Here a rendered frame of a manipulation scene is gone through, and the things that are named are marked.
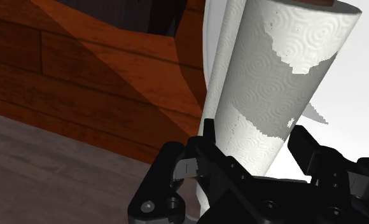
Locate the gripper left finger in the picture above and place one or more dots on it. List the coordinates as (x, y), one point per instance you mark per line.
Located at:
(159, 189)

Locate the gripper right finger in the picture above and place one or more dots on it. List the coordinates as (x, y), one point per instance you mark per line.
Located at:
(327, 167)

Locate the white paper towel roll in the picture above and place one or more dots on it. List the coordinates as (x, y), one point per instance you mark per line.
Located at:
(265, 77)

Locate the brown wooden cabinet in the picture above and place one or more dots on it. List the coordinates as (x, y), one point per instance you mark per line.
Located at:
(135, 71)

